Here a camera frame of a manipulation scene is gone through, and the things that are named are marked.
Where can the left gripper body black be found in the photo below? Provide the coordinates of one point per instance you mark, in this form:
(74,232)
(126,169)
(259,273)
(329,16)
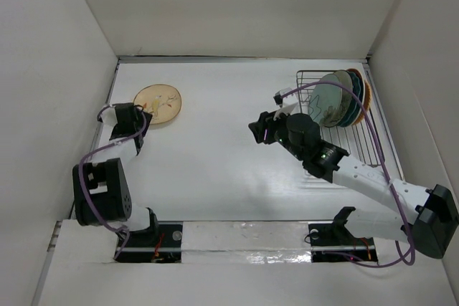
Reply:
(140,120)

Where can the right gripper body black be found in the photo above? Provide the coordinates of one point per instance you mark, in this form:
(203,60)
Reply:
(277,131)

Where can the beige bird plate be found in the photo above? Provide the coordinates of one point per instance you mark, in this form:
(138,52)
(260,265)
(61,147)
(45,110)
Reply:
(162,102)

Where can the light blue flower plate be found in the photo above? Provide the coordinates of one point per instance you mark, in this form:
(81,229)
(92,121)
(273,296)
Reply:
(323,103)

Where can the grey tree pattern plate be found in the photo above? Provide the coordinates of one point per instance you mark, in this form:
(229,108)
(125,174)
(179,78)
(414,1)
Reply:
(346,80)

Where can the orange woven plate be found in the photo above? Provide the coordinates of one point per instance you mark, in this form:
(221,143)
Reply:
(368,97)

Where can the white blue pattern plate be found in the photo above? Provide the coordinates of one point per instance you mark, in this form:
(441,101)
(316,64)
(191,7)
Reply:
(363,97)

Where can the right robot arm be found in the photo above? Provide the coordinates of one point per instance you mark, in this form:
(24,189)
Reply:
(426,218)

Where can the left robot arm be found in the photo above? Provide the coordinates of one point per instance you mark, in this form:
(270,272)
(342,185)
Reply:
(101,193)

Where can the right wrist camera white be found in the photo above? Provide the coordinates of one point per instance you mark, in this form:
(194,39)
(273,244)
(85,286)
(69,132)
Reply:
(286,100)

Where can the black wire dish rack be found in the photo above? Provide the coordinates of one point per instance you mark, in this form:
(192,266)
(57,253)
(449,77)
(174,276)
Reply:
(356,139)

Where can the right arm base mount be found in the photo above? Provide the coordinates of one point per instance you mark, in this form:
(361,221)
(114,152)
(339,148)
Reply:
(332,242)

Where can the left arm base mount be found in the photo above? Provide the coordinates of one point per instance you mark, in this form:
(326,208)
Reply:
(163,248)

